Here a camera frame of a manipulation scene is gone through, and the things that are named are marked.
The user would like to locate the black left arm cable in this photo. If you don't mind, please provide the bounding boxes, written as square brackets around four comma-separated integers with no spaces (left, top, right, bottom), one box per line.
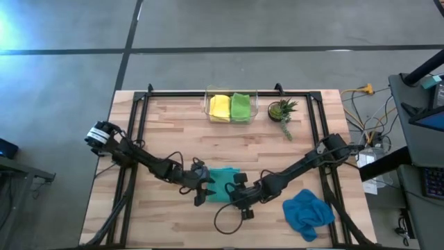
[131,138,209,195]

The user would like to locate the blue microfiber towel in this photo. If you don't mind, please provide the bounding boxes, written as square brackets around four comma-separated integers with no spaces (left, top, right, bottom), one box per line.
[282,188,336,243]

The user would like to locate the grey desk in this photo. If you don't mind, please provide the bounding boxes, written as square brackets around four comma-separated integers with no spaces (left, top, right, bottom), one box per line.
[388,72,444,168]
[397,165,444,250]

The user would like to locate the teal microfiber towel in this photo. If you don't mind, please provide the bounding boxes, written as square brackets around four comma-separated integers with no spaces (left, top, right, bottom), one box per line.
[207,167,241,203]

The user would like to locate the teal box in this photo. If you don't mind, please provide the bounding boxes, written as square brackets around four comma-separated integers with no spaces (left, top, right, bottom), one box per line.
[421,75,443,90]

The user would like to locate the white box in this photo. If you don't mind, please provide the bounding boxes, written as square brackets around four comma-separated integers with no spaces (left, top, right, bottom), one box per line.
[355,147,393,195]

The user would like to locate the yellow microfiber towel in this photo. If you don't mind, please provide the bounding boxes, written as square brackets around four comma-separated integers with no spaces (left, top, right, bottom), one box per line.
[208,94,232,123]

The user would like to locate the dark side table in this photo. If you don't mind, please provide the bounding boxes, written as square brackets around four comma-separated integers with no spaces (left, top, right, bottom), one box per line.
[0,154,56,250]

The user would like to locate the blue-lit device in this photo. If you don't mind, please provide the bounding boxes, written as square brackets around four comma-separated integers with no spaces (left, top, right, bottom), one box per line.
[0,137,19,160]

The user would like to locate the black keyboard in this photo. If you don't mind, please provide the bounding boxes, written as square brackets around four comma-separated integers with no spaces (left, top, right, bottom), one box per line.
[422,167,444,201]

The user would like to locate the black cable bundle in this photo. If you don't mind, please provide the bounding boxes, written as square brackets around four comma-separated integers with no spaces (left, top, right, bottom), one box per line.
[393,208,412,247]

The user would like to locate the black desk crossbar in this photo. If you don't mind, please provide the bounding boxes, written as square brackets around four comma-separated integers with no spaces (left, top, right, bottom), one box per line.
[359,145,412,183]

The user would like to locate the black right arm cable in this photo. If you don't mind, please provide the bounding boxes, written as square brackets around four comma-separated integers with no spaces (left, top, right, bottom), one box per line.
[213,168,358,235]

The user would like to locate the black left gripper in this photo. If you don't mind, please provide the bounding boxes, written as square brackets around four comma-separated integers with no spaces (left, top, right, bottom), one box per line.
[178,158,217,196]

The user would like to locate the yellow cable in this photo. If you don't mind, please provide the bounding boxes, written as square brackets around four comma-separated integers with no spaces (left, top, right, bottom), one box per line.
[339,88,398,143]

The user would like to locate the potted succulent plant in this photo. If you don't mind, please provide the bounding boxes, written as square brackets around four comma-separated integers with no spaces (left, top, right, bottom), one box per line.
[267,97,299,142]

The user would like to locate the green microfiber towel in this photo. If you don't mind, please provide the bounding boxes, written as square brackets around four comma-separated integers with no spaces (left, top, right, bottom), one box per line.
[230,92,252,123]

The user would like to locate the clear plastic bin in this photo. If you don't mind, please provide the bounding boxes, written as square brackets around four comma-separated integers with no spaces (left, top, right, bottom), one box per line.
[203,84,259,125]

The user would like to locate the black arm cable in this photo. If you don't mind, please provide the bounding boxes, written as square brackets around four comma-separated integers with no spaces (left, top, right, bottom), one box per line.
[131,138,209,195]
[213,168,358,235]

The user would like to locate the black pole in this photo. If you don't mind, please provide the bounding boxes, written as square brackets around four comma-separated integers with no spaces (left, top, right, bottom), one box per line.
[403,48,444,87]

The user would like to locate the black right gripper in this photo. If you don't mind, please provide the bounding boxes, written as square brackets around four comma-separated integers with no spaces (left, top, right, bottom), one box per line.
[228,172,270,211]

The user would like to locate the laptop with blue screen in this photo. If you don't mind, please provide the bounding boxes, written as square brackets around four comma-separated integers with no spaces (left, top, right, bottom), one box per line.
[409,103,444,133]

